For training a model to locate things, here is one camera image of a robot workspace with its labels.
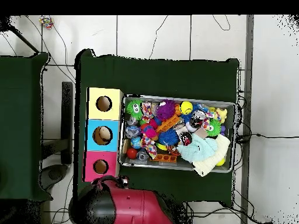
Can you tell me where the wooden three-hole box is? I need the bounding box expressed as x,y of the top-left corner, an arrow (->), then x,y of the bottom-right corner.
82,87 -> 124,183

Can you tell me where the purple spiky toy with eyes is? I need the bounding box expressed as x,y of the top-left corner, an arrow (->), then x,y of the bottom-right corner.
155,99 -> 177,121

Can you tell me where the green spiky toy with eyes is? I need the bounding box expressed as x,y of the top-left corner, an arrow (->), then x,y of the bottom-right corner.
125,99 -> 144,121

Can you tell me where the polka dot paper napkin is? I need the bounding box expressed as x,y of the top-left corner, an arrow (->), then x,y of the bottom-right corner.
141,135 -> 158,159

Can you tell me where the blue spiky ball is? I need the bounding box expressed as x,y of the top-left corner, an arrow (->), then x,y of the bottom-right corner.
158,128 -> 180,146

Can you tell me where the red rubber ball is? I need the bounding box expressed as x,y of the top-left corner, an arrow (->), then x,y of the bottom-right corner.
126,148 -> 138,160

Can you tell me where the crushed black can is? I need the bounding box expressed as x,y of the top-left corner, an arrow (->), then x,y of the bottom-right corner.
179,131 -> 193,146

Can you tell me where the yellow smiley ball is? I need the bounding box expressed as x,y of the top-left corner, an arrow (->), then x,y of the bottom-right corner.
179,100 -> 194,116

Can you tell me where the crushed silver can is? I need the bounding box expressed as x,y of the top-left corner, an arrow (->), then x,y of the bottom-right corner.
189,110 -> 206,129

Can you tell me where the dark green tablecloth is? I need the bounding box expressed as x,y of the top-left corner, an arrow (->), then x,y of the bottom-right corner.
0,52 -> 53,202
73,48 -> 240,207

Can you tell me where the cream knitted cloth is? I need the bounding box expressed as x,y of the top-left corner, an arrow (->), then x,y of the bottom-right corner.
192,134 -> 231,177

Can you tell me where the small multicoloured toy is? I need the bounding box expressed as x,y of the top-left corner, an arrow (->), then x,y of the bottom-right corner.
38,15 -> 55,30

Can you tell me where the wire mesh bin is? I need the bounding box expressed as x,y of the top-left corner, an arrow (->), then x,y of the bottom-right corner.
117,94 -> 237,174

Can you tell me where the black power cable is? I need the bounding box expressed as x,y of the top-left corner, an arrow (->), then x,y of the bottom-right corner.
235,132 -> 299,144

